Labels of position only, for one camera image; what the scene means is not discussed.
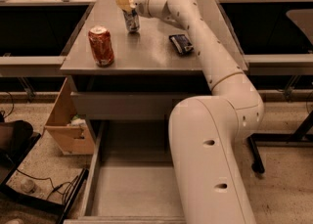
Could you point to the open grey middle drawer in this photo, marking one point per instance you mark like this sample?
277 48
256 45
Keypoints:
131 177

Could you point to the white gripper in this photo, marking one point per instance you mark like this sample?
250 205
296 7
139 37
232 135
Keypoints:
146 8

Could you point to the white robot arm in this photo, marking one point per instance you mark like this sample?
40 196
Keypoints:
203 130

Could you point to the silver redbull can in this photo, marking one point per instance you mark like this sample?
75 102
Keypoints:
131 21

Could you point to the orange soda can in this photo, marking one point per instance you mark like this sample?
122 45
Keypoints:
101 45

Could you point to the dark bag on left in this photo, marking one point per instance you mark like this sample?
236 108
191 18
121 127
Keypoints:
14 137

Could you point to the brown cardboard box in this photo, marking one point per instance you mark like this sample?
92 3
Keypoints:
71 138

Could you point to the dark blue snack packet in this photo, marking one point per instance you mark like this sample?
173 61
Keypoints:
181 43

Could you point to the black tray frame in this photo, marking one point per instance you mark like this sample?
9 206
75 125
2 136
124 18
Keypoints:
42 194

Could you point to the grey drawer cabinet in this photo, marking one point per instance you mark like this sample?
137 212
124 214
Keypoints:
145 61

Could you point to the closed grey top drawer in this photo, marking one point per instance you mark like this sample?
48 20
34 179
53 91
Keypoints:
126 106

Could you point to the black metal frame leg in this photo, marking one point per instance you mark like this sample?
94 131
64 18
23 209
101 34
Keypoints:
257 165

